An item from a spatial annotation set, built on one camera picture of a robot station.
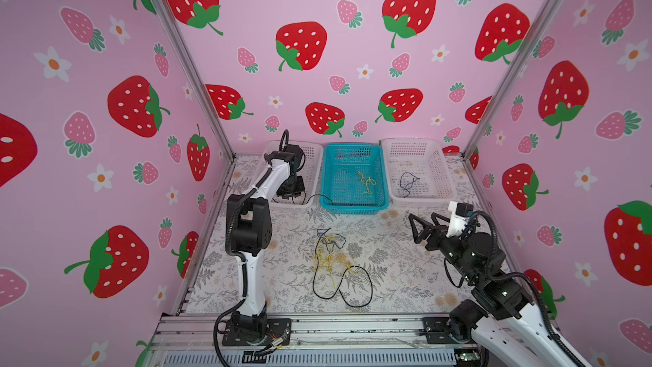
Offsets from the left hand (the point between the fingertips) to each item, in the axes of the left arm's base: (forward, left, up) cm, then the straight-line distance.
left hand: (295, 194), depth 98 cm
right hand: (-21, -40, +19) cm, 49 cm away
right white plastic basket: (+19, -54, -7) cm, 57 cm away
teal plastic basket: (+15, -24, -9) cm, 30 cm away
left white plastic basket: (+24, -5, -1) cm, 25 cm away
